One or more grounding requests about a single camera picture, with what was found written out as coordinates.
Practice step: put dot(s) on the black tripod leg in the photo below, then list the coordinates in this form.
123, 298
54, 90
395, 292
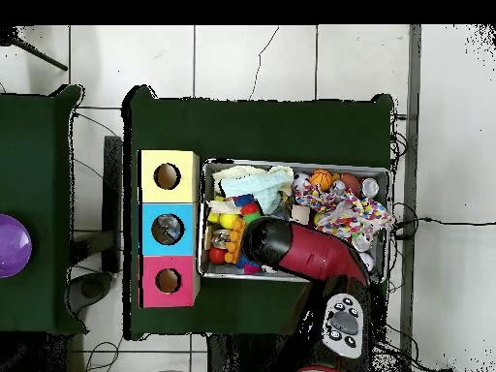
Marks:
38, 56

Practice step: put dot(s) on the cream knitted cloth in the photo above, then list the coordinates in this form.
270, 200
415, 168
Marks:
232, 170

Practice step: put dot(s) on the plain wooden block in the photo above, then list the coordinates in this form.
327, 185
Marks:
300, 214

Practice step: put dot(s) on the orange and purple toy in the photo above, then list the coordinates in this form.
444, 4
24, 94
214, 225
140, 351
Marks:
233, 240

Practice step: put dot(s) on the grey round foot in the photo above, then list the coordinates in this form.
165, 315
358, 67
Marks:
91, 288

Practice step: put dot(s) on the brown red ball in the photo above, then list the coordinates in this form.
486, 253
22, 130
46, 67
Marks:
350, 184

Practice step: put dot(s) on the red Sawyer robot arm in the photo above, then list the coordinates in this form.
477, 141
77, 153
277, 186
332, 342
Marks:
317, 252

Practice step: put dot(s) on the shallow mesh bin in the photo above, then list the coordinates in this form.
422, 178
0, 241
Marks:
217, 273

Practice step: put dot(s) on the dark green side tablecloth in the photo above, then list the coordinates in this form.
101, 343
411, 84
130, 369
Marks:
35, 155

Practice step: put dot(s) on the silver can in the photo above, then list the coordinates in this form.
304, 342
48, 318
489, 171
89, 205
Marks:
370, 187

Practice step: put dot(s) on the colourful patterned cloth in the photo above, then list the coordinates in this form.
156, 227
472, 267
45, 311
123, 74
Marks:
356, 217
314, 197

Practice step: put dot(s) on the wooden box with three holes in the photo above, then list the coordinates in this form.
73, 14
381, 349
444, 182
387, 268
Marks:
188, 232

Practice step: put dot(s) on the small red ball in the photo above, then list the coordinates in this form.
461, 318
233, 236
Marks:
217, 255

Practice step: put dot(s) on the small orange basketball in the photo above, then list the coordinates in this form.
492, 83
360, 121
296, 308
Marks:
321, 179

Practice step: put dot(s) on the purple bowl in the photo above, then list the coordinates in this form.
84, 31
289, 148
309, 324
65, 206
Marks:
13, 246

